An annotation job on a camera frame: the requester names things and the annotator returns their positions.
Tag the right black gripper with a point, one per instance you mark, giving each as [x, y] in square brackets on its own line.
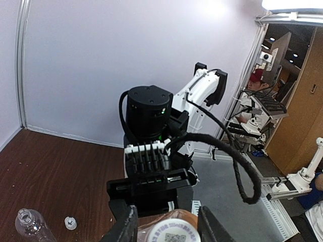
[150, 193]

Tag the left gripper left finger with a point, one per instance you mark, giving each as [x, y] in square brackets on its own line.
[126, 226]

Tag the aluminium frame post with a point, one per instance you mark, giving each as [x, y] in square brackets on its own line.
[248, 66]
[22, 22]

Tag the amber tea bottle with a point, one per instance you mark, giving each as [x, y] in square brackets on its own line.
[144, 230]

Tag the clear plastic bottle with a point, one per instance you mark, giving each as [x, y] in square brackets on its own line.
[30, 224]

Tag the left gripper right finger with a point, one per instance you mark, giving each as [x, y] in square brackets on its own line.
[210, 229]

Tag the right aluminium frame post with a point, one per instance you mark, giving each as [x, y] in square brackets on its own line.
[248, 66]

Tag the white flip bottle cap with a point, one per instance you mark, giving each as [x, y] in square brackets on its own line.
[70, 223]

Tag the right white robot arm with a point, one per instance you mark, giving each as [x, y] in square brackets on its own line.
[151, 113]

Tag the left aluminium frame post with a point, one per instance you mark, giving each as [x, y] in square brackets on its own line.
[22, 22]

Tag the white tea bottle cap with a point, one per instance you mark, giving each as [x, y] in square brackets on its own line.
[173, 230]

